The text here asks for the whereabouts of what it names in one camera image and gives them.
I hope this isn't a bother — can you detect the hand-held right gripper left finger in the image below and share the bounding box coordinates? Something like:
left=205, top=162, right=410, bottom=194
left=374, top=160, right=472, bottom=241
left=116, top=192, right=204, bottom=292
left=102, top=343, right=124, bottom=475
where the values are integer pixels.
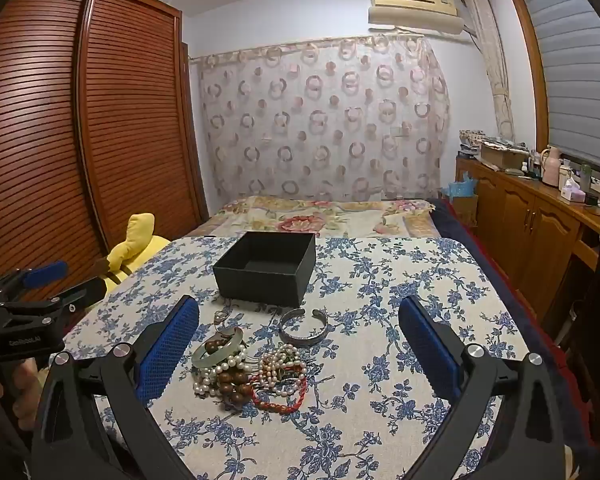
left=30, top=294, right=201, bottom=480

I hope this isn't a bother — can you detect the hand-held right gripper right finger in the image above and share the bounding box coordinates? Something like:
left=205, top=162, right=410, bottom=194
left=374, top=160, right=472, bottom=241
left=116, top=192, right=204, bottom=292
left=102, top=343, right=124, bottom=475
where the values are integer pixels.
left=397, top=294, right=568, bottom=480

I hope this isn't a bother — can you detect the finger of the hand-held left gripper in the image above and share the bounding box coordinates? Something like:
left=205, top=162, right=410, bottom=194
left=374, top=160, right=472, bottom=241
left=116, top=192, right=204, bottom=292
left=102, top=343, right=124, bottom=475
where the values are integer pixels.
left=0, top=260, right=70, bottom=307
left=0, top=277, right=109, bottom=332

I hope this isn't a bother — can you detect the large white pearl necklace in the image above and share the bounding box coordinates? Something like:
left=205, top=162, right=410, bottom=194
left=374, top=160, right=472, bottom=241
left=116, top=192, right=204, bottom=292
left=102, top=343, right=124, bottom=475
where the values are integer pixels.
left=192, top=345, right=261, bottom=398

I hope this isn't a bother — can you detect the pale jade bangle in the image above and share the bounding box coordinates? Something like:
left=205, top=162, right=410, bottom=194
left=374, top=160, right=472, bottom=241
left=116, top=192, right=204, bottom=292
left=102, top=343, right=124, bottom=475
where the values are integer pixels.
left=191, top=327, right=245, bottom=368

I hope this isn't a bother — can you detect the brown wooden bead bracelet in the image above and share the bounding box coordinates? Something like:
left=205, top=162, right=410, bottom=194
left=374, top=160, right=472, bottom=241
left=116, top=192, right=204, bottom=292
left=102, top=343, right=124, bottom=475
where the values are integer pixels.
left=202, top=337, right=256, bottom=407

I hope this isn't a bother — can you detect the small pearl multistrand bracelet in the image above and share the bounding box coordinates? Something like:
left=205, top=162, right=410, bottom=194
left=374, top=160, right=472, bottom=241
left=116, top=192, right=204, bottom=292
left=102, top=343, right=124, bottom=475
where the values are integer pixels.
left=252, top=342, right=306, bottom=386

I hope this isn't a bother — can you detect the black box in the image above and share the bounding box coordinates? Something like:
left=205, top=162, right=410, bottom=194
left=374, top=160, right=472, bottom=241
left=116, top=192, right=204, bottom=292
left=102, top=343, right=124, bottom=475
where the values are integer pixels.
left=212, top=231, right=317, bottom=307

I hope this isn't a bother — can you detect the red coral bead bracelet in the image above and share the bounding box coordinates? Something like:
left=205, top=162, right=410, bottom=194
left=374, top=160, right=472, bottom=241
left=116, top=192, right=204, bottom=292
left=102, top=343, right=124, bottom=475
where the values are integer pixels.
left=250, top=365, right=308, bottom=415

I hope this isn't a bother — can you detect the silver cuff bracelet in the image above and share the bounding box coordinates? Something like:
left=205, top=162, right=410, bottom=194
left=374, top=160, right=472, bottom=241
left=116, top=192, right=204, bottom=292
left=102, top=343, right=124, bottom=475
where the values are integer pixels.
left=279, top=308, right=328, bottom=345

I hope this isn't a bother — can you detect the person's left hand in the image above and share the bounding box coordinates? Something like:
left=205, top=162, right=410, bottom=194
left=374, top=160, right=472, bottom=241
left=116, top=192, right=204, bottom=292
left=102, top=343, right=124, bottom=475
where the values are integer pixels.
left=0, top=357, right=41, bottom=433

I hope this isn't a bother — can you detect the yellow plush toy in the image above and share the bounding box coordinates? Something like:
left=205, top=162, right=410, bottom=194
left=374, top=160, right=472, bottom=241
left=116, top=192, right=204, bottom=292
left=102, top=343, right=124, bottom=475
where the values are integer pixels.
left=102, top=212, right=171, bottom=293

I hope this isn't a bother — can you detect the blue floral tablecloth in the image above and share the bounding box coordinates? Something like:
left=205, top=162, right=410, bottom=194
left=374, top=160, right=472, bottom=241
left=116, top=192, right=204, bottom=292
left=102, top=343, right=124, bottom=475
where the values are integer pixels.
left=62, top=235, right=531, bottom=480

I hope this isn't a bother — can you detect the small brown cardboard box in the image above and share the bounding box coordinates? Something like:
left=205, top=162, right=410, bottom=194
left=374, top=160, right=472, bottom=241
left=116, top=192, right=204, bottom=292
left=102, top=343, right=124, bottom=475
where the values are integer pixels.
left=450, top=195, right=479, bottom=228

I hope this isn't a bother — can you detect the brown slatted wooden wardrobe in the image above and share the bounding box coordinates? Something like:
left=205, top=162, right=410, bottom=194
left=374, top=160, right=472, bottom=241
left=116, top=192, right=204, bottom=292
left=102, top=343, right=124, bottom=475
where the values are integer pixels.
left=0, top=0, right=211, bottom=306

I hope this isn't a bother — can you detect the wooden side cabinet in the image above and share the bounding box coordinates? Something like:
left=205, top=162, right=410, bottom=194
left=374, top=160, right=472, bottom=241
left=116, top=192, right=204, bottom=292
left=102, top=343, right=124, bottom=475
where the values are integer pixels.
left=455, top=155, right=600, bottom=321

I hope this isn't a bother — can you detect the floral bed blanket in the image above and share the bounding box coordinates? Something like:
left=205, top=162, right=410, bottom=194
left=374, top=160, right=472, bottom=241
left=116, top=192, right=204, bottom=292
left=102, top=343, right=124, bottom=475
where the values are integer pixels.
left=182, top=195, right=443, bottom=241

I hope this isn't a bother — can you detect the blue plastic bag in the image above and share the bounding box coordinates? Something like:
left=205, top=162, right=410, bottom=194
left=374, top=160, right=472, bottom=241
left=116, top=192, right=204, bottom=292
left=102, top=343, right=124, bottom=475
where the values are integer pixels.
left=440, top=172, right=478, bottom=200

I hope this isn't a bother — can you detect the cardboard box with clutter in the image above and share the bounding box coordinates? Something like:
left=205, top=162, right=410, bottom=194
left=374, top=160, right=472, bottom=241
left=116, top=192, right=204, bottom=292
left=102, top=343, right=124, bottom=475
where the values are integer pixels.
left=480, top=141, right=530, bottom=170

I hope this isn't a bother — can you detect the purple tissue box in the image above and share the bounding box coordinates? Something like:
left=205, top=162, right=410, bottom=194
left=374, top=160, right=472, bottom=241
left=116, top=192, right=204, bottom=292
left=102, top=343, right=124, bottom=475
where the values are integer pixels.
left=560, top=180, right=587, bottom=204

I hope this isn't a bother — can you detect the pink thermos jug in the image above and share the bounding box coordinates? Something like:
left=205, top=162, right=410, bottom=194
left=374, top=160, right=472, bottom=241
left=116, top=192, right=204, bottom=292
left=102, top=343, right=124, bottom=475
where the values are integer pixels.
left=541, top=146, right=563, bottom=186

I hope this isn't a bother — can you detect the tied beige side curtain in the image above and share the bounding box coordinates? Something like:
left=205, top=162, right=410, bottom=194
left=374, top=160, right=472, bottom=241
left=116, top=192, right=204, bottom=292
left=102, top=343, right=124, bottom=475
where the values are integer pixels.
left=462, top=0, right=518, bottom=146

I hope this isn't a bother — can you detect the grey striped window blind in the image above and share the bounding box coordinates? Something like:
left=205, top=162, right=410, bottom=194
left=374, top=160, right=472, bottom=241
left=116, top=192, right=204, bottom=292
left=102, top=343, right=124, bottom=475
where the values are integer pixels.
left=522, top=0, right=600, bottom=171

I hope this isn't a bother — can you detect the ring patterned sheer curtain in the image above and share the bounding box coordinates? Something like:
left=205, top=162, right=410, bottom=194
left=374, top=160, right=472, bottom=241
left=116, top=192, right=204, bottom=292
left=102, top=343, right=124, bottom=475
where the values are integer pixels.
left=189, top=35, right=451, bottom=206

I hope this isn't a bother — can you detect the wooden window frame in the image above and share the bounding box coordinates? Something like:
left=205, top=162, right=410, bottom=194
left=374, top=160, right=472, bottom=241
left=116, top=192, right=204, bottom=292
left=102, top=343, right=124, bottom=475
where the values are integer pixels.
left=505, top=0, right=552, bottom=153

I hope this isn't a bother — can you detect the beige wall air conditioner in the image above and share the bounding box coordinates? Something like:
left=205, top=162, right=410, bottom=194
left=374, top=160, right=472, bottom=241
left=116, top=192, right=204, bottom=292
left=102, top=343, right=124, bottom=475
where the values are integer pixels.
left=367, top=0, right=466, bottom=36

